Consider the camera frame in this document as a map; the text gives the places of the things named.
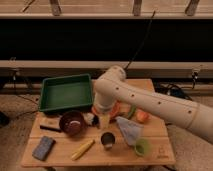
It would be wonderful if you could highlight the yellow banana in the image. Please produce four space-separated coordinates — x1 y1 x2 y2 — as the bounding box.
71 140 95 160

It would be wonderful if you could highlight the green plastic tray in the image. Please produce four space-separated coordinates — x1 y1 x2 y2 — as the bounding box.
39 74 93 113

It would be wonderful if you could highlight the wooden table board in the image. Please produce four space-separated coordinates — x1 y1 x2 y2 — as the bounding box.
20 78 177 168

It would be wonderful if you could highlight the small mixed toy pile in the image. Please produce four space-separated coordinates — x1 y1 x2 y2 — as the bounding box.
83 113 99 126

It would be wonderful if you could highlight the blue power adapter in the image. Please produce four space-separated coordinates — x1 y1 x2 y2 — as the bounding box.
169 89 190 100

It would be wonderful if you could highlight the green plastic cup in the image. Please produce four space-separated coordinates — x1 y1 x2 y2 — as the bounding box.
134 138 150 156

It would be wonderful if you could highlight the black cable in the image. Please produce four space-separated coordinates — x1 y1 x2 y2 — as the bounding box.
123 10 157 72

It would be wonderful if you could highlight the orange peach fruit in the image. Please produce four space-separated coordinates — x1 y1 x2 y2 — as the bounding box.
136 110 149 123

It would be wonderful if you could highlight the blue sponge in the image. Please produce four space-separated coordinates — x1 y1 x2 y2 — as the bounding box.
32 136 55 161

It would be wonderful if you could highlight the dark purple bowl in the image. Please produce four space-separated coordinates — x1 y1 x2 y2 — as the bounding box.
59 111 86 136

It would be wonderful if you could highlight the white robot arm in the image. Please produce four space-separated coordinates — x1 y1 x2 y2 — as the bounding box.
93 66 213 144

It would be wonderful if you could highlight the metal cup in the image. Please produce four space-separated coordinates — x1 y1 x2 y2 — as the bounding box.
101 132 115 149

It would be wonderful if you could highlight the orange plastic bowl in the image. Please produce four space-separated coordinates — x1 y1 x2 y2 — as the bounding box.
91 102 120 119

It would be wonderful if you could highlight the grey cloth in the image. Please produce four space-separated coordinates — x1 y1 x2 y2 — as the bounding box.
116 116 142 146

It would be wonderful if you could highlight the green cucumber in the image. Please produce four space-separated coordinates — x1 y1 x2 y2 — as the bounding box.
127 106 136 119

